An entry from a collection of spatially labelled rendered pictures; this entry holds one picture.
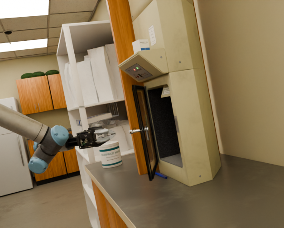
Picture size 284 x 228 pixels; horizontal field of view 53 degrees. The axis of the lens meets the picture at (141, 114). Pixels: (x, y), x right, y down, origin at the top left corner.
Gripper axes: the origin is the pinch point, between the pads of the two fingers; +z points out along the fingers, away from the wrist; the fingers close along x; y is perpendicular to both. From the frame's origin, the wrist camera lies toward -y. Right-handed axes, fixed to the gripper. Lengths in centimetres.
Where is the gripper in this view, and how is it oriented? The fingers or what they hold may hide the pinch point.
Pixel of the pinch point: (113, 133)
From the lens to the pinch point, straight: 127.7
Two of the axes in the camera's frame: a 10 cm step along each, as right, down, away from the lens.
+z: 9.7, -1.7, -1.5
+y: -1.4, 0.8, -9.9
